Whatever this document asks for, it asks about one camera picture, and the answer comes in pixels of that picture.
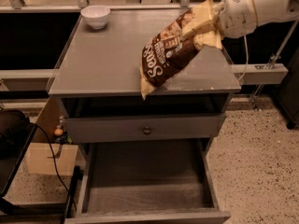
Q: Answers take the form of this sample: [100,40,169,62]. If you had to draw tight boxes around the closed grey drawer front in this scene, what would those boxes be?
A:
[65,113,226,144]

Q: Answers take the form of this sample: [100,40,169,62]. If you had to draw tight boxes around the black chair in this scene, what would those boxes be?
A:
[0,110,35,197]

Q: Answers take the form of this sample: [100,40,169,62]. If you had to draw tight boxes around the cardboard box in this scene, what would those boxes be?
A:
[25,143,78,175]

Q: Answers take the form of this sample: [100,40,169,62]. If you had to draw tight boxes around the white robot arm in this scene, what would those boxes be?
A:
[181,0,299,39]

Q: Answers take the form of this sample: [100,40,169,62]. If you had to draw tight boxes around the grey wooden cabinet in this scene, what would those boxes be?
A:
[46,7,242,224]

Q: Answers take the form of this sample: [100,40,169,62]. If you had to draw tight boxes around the black cable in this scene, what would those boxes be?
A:
[32,123,78,212]

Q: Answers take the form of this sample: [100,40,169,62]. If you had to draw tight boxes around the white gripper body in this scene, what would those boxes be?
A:
[214,0,257,38]

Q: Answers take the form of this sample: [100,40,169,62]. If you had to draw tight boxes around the white ceramic bowl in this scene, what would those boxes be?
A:
[80,5,110,29]

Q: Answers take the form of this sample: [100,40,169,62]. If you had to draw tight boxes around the round metal drawer knob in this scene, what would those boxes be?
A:
[143,127,151,135]

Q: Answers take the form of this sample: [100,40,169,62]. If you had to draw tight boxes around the open grey drawer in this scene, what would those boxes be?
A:
[64,140,231,224]

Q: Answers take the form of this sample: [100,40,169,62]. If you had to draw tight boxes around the brown Sea Salt chip bag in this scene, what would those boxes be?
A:
[140,0,222,99]

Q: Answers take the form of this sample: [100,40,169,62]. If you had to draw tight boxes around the small orange figurine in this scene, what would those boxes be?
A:
[54,125,64,137]

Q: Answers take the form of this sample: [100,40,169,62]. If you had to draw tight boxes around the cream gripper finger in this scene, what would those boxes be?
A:
[181,12,215,40]

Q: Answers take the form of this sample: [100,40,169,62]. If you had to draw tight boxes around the white cable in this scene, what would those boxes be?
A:
[236,35,249,82]

